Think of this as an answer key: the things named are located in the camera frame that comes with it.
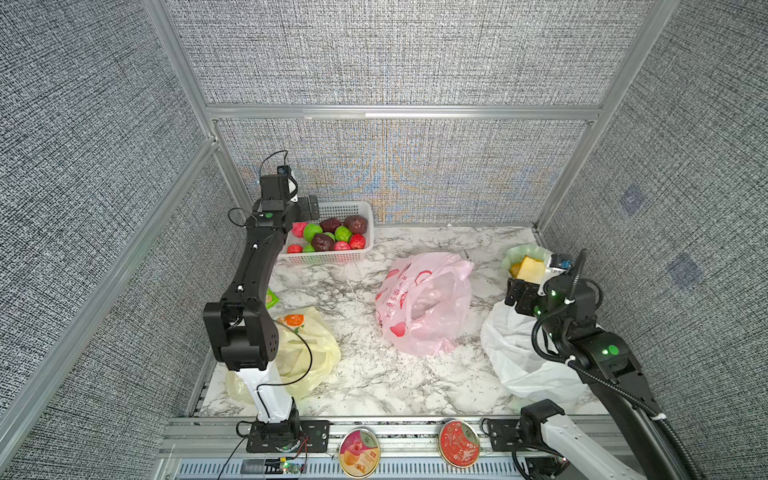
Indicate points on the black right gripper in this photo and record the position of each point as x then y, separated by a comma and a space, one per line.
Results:
533, 294

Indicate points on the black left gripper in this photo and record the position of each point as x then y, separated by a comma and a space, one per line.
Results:
305, 214

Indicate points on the dark purple fruit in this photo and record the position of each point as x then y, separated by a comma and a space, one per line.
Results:
323, 242
357, 224
330, 225

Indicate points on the white plastic bag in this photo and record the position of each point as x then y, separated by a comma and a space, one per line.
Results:
506, 339

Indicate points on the pink plastic bag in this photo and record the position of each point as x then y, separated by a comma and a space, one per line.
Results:
423, 302

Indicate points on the yellow plastic bag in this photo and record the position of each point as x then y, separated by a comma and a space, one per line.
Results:
307, 356

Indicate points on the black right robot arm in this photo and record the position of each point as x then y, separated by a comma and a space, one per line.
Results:
565, 331

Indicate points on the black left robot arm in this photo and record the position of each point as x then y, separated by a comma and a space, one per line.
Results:
242, 333

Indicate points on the yellow bread slice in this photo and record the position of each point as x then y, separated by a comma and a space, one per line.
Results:
529, 270

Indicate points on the white plastic basket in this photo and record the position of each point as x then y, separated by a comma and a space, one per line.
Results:
327, 210

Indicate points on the green glass bowl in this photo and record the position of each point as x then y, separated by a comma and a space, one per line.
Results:
516, 255

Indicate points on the green snack packet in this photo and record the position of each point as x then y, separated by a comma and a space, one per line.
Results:
271, 299

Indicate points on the red round tin lid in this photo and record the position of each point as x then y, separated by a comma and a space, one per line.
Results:
458, 444

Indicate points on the pink round tin lid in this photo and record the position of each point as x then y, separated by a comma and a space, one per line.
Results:
360, 453

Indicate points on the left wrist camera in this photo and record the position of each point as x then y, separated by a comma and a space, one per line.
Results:
291, 189

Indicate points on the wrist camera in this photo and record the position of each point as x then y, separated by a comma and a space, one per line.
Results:
558, 264
291, 189

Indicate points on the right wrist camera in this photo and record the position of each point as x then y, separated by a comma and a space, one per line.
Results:
558, 264

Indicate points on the aluminium frame rail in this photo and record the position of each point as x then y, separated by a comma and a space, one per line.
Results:
373, 112

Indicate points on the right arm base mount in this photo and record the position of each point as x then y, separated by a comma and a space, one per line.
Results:
523, 438

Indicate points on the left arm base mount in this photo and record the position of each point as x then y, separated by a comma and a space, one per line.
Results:
289, 436

